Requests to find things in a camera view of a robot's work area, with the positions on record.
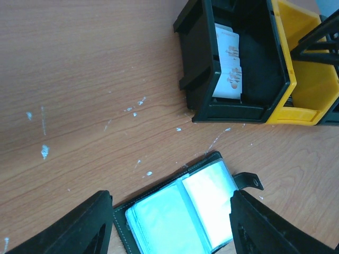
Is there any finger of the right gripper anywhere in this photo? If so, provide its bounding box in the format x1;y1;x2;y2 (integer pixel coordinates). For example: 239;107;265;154
290;11;338;65

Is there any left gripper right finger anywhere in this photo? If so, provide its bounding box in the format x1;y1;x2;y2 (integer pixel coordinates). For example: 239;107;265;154
230;190;336;253

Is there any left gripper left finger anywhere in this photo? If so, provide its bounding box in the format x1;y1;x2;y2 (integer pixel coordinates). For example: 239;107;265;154
8;190;113;253

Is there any yellow bin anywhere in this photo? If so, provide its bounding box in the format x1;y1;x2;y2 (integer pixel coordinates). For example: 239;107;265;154
267;1;338;125

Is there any black bin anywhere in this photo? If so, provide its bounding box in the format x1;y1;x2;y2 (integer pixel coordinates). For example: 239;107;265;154
173;1;291;123
314;85;338;126

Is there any black leather card holder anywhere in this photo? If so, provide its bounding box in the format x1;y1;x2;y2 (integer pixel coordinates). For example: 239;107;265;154
113;151;263;253

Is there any white cards stack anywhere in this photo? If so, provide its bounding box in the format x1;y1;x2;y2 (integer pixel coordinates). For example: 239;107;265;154
213;23;242;100

